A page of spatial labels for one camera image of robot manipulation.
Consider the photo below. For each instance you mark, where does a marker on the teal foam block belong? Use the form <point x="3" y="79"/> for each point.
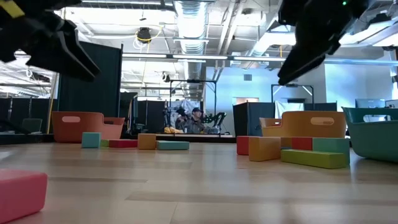
<point x="172" y="145"/>

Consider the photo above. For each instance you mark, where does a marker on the grey wall vent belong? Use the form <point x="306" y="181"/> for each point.
<point x="247" y="77"/>

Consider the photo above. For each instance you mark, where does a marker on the green foam block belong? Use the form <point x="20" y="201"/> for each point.
<point x="104" y="143"/>
<point x="314" y="159"/>

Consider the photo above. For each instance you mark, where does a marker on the black partition screen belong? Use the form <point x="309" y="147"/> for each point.
<point x="90" y="90"/>

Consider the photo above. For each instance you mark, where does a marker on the black stand frame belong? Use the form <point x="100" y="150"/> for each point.
<point x="192" y="81"/>
<point x="292" y="85"/>

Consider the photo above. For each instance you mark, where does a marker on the dark blue partition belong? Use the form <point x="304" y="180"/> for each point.
<point x="252" y="119"/>

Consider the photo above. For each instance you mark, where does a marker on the black aluminium table frame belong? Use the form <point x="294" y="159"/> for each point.
<point x="211" y="140"/>

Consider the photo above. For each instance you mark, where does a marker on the yellow plastic bin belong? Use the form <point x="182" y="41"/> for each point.
<point x="298" y="124"/>

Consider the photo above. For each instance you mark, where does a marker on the coral plastic bin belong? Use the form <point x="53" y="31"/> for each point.
<point x="77" y="130"/>

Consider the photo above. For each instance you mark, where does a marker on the pink foam block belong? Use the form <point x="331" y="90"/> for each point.
<point x="21" y="194"/>

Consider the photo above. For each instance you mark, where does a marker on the person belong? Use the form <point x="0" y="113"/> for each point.
<point x="194" y="126"/>

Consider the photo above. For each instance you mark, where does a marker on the long ceiling light strip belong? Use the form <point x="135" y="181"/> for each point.
<point x="200" y="57"/>
<point x="144" y="56"/>
<point x="259" y="58"/>

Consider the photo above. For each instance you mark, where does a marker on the green plastic bin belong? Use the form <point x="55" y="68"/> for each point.
<point x="373" y="143"/>

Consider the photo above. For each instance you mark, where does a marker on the yellow tape label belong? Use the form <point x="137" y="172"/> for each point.
<point x="12" y="8"/>

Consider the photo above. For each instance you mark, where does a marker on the silver ventilation duct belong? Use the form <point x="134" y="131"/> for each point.
<point x="191" y="25"/>

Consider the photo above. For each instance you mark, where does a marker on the orange foam block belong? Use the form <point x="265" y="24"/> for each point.
<point x="264" y="148"/>

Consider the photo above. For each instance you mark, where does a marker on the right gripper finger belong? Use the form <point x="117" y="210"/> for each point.
<point x="304" y="62"/>

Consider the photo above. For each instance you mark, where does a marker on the red foam cube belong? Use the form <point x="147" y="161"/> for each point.
<point x="301" y="143"/>
<point x="242" y="145"/>

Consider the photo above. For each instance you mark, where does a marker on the teal foam cube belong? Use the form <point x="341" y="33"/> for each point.
<point x="331" y="144"/>
<point x="91" y="140"/>

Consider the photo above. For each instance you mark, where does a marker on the background table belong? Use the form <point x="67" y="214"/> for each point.
<point x="199" y="135"/>

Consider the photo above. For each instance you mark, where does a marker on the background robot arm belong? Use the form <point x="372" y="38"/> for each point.
<point x="217" y="118"/>

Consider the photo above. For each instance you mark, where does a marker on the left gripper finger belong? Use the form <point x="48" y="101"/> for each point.
<point x="77" y="56"/>
<point x="49" y="57"/>

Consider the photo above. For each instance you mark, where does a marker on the patterned white cloth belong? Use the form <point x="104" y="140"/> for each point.
<point x="189" y="103"/>

